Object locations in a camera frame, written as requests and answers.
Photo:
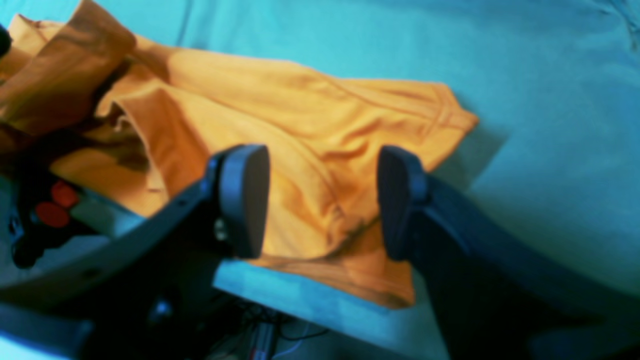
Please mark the right gripper black right finger side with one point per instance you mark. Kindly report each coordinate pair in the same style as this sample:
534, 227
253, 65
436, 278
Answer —
494, 298

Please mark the right gripper black left finger side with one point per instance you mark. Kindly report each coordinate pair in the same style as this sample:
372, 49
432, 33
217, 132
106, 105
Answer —
148, 294

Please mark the orange T-shirt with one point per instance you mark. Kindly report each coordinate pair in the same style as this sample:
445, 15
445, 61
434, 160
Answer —
153, 114

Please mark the aluminium table leg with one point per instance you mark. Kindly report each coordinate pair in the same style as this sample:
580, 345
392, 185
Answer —
264, 339

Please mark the green table cloth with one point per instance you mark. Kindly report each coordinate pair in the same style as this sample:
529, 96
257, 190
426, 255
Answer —
554, 83

